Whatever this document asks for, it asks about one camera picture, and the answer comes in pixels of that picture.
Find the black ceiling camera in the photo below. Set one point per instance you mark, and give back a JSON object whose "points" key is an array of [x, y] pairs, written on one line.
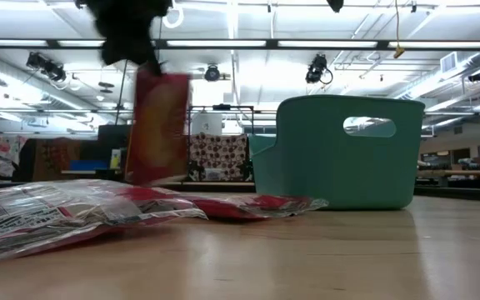
{"points": [[46, 66], [317, 68], [212, 73]]}

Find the red popcorn bag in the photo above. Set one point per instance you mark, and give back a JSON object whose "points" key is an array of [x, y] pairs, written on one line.
{"points": [[256, 206], [158, 129], [156, 195], [36, 212]]}

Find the brown patterned cloth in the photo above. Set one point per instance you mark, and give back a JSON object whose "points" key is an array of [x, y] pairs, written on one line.
{"points": [[52, 158]]}

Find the floral patterned cloth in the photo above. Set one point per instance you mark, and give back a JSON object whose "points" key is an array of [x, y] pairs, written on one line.
{"points": [[4, 148]]}

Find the black background monitor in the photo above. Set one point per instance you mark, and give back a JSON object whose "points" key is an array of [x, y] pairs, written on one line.
{"points": [[113, 136]]}

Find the black overhead beam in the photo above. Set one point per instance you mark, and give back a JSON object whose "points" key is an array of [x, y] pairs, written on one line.
{"points": [[273, 43]]}

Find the wooden background table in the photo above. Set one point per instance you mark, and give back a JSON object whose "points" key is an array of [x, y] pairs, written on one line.
{"points": [[465, 172]]}

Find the dotted pattern cloth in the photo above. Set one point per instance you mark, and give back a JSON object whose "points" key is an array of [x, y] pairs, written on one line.
{"points": [[219, 156]]}

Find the white round container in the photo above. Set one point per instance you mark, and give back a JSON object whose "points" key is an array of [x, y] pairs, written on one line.
{"points": [[206, 123]]}

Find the black metal rack frame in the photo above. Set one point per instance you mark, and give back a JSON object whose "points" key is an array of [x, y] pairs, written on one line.
{"points": [[221, 107]]}

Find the teal plastic basket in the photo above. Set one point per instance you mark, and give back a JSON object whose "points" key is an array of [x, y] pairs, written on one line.
{"points": [[315, 166]]}

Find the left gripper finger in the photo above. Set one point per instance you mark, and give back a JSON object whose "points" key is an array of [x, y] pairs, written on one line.
{"points": [[156, 67]]}

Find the blue bin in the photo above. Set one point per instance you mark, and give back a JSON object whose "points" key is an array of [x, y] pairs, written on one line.
{"points": [[88, 165]]}

